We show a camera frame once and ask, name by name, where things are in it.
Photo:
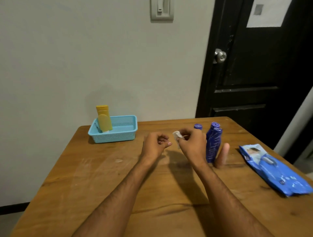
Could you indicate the person's right hand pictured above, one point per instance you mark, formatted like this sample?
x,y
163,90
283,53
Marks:
x,y
195,146

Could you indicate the person's left hand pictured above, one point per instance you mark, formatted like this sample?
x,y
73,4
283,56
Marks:
x,y
152,146

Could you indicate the small blue patterned bottle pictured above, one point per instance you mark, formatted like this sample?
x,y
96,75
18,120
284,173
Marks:
x,y
198,126

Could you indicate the white wipe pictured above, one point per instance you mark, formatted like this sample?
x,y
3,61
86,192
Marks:
x,y
176,134

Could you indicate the peach pink bottle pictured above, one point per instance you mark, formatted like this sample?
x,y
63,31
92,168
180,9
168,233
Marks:
x,y
223,156

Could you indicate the blue plastic basket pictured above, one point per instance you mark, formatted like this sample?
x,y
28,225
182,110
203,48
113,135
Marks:
x,y
122,134

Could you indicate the pale yellow rounded bottle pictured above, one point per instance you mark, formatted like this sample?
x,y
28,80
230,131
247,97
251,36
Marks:
x,y
105,123

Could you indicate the yellow capped bottle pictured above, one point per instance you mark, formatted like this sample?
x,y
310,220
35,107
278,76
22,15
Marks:
x,y
102,110

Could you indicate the blue wet wipes pack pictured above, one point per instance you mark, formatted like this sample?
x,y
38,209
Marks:
x,y
274,171

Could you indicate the person's left forearm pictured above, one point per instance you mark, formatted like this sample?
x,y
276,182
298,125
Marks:
x,y
115,202

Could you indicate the person's right forearm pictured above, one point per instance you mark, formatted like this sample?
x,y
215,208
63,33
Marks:
x,y
229,207

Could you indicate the wooden table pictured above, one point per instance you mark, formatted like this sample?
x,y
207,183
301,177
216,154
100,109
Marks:
x,y
85,180

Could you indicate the silver door knob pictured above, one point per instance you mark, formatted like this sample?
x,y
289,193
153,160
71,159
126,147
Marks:
x,y
220,56

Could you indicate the black panel door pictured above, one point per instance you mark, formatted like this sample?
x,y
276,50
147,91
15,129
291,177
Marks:
x,y
249,68

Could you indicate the black open door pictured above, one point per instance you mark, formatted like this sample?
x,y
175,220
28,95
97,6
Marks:
x,y
293,153

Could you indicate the white paper sheet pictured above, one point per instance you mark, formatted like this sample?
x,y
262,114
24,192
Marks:
x,y
271,14

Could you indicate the black baseboard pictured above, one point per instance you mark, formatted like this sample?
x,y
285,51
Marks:
x,y
13,208

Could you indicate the grey wall light switch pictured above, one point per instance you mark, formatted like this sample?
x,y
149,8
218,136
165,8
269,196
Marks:
x,y
162,11

